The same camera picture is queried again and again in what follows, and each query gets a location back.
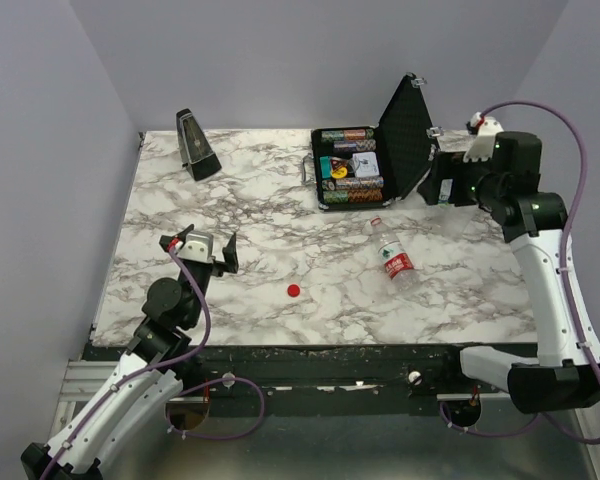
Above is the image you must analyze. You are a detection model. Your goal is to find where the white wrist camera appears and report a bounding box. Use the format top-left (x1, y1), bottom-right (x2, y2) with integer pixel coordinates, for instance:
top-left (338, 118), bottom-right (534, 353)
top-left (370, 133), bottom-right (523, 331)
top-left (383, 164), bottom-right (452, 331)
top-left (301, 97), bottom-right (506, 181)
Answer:
top-left (177, 230), bottom-right (214, 264)
top-left (463, 112), bottom-right (503, 164)

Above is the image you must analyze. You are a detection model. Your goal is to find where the red bottle cap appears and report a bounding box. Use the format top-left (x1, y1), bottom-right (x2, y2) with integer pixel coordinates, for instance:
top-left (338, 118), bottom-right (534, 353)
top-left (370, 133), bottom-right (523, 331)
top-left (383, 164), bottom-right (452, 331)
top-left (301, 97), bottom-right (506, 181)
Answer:
top-left (287, 284), bottom-right (301, 298)

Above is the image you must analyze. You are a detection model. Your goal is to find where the Pocari Sweat clear bottle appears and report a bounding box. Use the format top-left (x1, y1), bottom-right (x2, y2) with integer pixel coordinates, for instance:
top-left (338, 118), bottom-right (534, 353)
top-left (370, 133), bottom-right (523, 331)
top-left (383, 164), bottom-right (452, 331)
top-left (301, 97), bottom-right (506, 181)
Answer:
top-left (438, 179), bottom-right (453, 204)

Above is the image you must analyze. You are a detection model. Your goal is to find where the black metronome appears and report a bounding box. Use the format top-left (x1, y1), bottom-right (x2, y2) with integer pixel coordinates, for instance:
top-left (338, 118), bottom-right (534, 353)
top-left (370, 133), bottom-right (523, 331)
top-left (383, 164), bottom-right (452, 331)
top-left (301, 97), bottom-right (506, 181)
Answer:
top-left (176, 109), bottom-right (222, 181)

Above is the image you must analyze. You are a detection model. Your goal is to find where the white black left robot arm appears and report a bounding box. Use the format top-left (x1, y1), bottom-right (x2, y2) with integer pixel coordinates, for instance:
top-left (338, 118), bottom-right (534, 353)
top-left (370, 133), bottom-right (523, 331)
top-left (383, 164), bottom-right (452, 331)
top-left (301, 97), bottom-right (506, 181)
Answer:
top-left (21, 226), bottom-right (239, 479)

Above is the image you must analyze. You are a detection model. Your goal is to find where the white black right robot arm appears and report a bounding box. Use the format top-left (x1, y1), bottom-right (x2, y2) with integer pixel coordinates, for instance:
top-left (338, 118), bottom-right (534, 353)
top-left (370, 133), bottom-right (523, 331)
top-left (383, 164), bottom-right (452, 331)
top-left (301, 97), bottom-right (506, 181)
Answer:
top-left (418, 131), bottom-right (600, 414)

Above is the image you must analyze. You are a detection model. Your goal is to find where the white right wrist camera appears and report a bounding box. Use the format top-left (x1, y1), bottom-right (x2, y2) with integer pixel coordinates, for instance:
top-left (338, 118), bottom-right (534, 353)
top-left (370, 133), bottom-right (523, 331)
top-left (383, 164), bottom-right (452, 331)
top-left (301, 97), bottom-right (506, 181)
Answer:
top-left (463, 112), bottom-right (503, 164)

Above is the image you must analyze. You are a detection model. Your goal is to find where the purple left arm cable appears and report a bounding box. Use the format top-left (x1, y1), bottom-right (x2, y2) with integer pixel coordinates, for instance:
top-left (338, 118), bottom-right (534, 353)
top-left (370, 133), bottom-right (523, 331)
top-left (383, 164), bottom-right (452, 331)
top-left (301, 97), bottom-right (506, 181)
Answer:
top-left (37, 239), bottom-right (266, 480)

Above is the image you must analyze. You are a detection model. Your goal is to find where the black poker chip case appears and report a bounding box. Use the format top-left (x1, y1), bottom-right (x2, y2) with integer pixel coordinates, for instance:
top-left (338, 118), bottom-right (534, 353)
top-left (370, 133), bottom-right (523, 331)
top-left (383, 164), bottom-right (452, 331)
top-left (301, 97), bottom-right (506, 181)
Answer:
top-left (309, 73), bottom-right (443, 212)

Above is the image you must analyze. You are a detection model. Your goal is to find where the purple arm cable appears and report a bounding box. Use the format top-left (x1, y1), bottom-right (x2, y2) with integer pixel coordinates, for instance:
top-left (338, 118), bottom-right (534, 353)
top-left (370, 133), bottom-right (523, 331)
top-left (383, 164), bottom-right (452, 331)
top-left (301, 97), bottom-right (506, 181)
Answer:
top-left (37, 239), bottom-right (266, 480)
top-left (472, 100), bottom-right (600, 445)

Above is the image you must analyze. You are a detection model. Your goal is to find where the red label water bottle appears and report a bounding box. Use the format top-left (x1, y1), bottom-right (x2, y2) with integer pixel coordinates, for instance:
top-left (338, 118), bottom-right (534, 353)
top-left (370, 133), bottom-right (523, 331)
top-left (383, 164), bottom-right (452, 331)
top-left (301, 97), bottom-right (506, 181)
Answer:
top-left (369, 216), bottom-right (418, 292)

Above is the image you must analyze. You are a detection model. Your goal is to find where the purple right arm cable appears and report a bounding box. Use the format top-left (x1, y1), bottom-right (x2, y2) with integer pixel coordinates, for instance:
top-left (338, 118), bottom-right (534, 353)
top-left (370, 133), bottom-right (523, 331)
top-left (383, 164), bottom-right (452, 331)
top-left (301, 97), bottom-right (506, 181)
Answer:
top-left (472, 100), bottom-right (600, 445)

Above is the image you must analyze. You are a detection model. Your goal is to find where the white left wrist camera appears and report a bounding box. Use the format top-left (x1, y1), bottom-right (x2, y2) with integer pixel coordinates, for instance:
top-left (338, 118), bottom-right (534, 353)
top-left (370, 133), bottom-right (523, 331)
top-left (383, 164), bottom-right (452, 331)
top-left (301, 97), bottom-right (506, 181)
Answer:
top-left (177, 230), bottom-right (214, 264)

